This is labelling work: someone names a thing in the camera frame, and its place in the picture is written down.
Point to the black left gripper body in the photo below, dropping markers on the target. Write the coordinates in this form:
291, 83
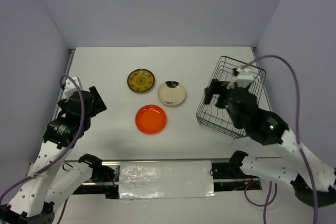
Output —
63, 104

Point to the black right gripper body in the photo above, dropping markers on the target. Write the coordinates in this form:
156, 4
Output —
235, 122

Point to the orange plate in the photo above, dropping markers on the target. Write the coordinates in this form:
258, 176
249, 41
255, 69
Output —
150, 119

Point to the grey wire dish rack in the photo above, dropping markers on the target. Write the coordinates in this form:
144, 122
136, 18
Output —
219, 119

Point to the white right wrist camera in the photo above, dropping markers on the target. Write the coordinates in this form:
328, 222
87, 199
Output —
242, 78

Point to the black metal rail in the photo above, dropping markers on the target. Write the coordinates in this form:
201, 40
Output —
224, 180

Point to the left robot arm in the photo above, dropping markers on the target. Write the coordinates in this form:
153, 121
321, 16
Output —
39, 196

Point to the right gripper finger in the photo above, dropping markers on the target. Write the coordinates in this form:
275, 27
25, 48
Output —
221, 101
216, 87

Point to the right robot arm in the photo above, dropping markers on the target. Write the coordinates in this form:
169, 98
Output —
312, 180

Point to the cream plate with black flowers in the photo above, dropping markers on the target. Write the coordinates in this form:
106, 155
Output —
171, 93

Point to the yellow patterned plate brown rim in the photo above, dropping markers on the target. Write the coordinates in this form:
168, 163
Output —
141, 80

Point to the silver foil tape patch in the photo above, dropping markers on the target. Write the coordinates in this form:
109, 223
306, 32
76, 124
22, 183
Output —
165, 180

